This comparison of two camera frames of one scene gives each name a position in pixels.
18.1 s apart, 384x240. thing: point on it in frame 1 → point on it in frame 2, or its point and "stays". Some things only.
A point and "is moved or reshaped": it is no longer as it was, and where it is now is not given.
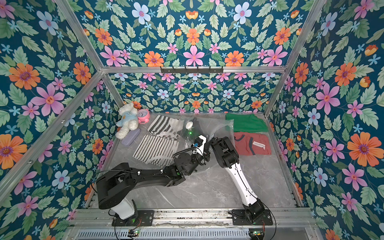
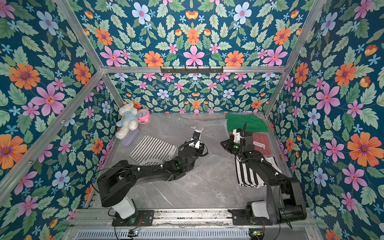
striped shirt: [168, 127] → [248, 178]
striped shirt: [158, 150] stays
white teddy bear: [129, 120] stays
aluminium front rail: [295, 217] stays
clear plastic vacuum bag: [166, 135] is moved or reshaped
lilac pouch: [131, 136] stays
